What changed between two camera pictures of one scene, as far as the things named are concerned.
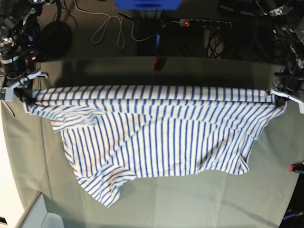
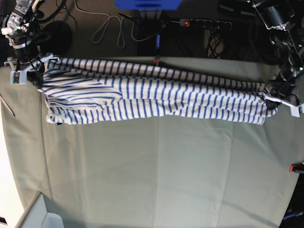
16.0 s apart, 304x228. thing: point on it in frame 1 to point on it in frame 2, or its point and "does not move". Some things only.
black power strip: [221, 24] does not move
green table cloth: [261, 198] does not move
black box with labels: [238, 8] does not move
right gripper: [13, 80] to [27, 59]
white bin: [38, 216] does not move
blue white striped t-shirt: [111, 132] to [80, 90]
